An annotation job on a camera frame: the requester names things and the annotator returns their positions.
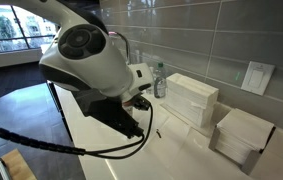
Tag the grey metal napkin holder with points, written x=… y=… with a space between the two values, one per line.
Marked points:
x=251 y=161

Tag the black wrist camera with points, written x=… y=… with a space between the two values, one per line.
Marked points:
x=142 y=102

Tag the white folded paper towel stack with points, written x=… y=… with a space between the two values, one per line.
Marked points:
x=191 y=98

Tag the small dark stick piece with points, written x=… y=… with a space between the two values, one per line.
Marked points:
x=158 y=133

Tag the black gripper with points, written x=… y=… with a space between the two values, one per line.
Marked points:
x=111 y=115

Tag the large window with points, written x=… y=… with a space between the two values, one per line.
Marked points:
x=1 y=33

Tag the white napkin stack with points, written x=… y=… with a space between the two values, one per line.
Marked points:
x=244 y=130

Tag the light wooden block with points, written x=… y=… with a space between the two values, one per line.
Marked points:
x=17 y=166

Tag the dark wood cabinet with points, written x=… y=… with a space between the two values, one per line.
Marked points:
x=57 y=100

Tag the clear bottle with green cap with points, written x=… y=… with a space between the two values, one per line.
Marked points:
x=160 y=85

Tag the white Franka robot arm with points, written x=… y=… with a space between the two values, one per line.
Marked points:
x=87 y=63

